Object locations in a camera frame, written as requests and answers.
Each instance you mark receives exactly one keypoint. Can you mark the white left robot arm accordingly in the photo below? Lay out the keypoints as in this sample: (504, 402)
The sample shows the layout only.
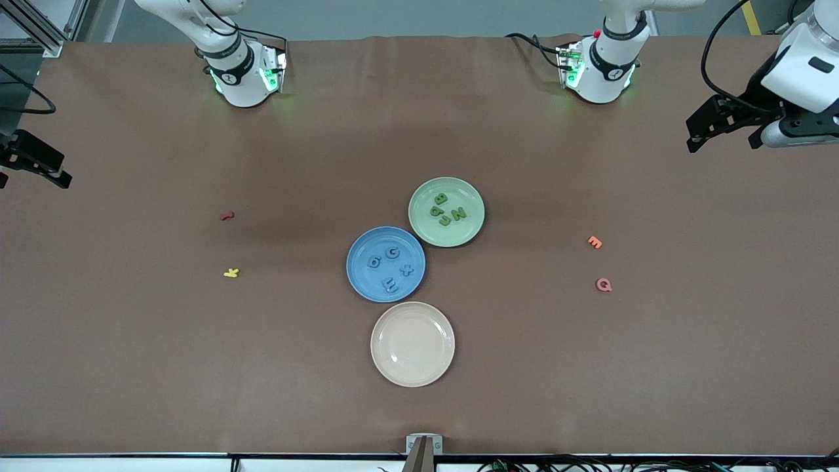
(606, 82)

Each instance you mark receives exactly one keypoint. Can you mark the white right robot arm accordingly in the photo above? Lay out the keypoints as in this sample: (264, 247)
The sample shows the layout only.
(244, 88)

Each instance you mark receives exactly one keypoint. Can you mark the orange letter E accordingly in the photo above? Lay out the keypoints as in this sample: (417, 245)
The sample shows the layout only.
(595, 242)

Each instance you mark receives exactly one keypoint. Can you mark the silver aluminium frame profile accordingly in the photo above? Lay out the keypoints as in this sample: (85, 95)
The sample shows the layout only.
(39, 36)

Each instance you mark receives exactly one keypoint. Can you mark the green lowercase letter q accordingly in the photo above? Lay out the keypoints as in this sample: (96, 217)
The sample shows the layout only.
(438, 211)

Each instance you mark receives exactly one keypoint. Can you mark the white table edge rail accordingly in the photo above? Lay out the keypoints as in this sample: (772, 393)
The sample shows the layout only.
(131, 465)

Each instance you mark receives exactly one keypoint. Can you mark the pink letter Q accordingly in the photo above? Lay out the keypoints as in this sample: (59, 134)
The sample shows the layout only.
(599, 286)

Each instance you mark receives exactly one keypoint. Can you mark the grey mounting bracket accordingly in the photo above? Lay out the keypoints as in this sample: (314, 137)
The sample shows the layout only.
(411, 444)

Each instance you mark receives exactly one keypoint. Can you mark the beige round plate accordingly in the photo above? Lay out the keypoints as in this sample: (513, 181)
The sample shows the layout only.
(412, 344)

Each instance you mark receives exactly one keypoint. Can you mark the blue round plate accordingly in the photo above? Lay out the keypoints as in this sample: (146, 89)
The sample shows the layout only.
(364, 278)

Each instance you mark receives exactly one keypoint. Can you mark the brown table cover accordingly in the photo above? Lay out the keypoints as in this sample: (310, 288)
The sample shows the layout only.
(131, 360)

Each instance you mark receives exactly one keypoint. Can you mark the blue letter E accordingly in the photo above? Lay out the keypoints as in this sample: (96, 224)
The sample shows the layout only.
(390, 286)

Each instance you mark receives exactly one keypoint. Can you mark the grey vertical post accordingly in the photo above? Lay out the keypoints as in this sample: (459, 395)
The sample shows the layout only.
(419, 462)

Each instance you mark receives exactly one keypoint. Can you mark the yellow letter K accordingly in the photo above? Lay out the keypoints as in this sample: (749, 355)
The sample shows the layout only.
(231, 273)

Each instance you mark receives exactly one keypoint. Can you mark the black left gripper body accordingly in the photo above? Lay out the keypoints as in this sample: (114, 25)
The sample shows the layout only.
(751, 105)

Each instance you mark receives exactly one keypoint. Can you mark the green round plate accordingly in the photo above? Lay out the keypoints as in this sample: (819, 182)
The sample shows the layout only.
(452, 233)

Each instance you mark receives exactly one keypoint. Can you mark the blue letter G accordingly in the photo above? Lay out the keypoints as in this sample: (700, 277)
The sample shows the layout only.
(387, 253)

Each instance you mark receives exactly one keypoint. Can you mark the green letter N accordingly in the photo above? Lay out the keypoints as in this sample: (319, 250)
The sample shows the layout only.
(459, 213)

